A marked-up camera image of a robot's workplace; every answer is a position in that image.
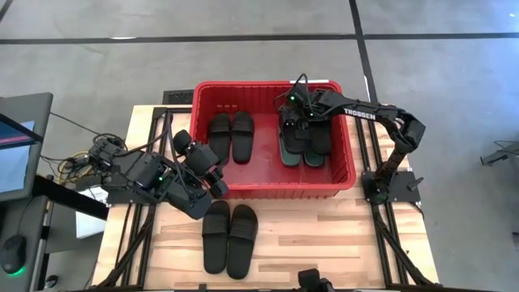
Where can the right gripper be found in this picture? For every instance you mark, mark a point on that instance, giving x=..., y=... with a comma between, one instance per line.
x=306, y=103

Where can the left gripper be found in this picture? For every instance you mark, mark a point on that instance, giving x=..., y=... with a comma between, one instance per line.
x=200, y=158

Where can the black slide sandal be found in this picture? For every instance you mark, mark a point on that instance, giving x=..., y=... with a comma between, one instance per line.
x=242, y=142
x=241, y=259
x=215, y=251
x=321, y=140
x=219, y=142
x=292, y=142

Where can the green slide sandal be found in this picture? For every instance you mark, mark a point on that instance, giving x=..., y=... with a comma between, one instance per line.
x=290, y=161
x=314, y=161

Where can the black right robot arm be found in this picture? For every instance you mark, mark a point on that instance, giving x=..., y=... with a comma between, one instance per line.
x=361, y=114

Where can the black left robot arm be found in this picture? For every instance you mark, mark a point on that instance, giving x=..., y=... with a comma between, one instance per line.
x=138, y=170

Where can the white bin label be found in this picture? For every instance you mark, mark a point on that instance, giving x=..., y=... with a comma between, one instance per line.
x=318, y=81

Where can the red plastic bin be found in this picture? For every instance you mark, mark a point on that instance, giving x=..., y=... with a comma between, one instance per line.
x=263, y=174

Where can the black floor grate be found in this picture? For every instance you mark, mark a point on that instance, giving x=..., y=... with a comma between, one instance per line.
x=176, y=97

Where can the white box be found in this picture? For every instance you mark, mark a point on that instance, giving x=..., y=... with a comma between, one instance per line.
x=91, y=225

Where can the black desk beam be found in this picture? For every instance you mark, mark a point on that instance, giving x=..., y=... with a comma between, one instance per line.
x=61, y=194

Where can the grey computer monitor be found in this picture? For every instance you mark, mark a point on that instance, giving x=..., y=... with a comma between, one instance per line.
x=28, y=105

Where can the dark grey side desk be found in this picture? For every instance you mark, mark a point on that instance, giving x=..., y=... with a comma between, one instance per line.
x=32, y=243

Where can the black round foot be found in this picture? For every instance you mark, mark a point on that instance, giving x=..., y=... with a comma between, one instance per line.
x=51, y=281

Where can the grey metal stand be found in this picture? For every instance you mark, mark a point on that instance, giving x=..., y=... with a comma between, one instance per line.
x=503, y=153

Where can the black computer mouse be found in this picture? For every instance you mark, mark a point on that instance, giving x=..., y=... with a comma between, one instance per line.
x=12, y=251

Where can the black aluminium table frame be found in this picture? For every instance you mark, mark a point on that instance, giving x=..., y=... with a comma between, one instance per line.
x=160, y=110

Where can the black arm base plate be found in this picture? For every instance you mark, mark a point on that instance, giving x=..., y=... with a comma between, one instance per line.
x=129, y=199
x=405, y=190

